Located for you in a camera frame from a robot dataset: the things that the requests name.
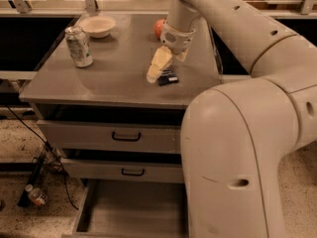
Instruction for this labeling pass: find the dark blue rxbar wrapper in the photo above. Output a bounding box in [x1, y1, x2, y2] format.
[158, 67, 178, 86]

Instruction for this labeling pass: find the grey top drawer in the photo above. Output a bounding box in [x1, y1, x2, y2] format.
[38, 120, 180, 154]

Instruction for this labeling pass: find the black cable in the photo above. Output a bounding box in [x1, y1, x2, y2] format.
[4, 104, 80, 211]

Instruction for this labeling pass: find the grey drawer cabinet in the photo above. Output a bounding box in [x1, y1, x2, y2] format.
[19, 13, 223, 203]

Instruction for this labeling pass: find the grey middle drawer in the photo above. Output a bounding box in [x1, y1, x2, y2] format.
[61, 159, 184, 183]

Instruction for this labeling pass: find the silver soda can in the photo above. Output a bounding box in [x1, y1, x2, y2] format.
[64, 26, 93, 67]

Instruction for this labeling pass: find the plastic bottle on floor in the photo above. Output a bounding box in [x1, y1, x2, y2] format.
[25, 184, 48, 206]

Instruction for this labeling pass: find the grey bottom drawer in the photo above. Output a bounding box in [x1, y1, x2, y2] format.
[61, 180, 188, 238]

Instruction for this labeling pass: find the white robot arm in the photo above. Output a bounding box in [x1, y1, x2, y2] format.
[147, 0, 317, 238]

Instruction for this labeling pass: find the red apple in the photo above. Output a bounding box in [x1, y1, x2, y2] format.
[154, 19, 165, 39]

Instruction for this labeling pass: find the white bowl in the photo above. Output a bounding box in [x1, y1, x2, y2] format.
[79, 16, 116, 39]

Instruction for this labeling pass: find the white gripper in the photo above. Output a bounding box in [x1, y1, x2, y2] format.
[147, 22, 196, 83]

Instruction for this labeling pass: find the black bar on floor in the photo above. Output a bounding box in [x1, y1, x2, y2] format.
[18, 154, 45, 207]

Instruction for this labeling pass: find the grey drawer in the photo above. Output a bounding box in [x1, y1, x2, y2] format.
[61, 159, 184, 183]
[61, 180, 188, 238]
[38, 120, 180, 154]

